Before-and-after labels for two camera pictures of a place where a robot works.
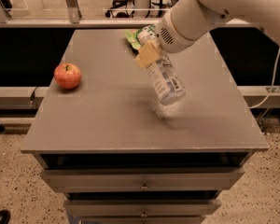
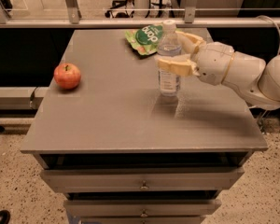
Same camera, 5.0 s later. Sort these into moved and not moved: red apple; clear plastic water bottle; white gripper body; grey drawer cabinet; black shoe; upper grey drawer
Moved: clear plastic water bottle; white gripper body
Not moved: upper grey drawer; black shoe; red apple; grey drawer cabinet
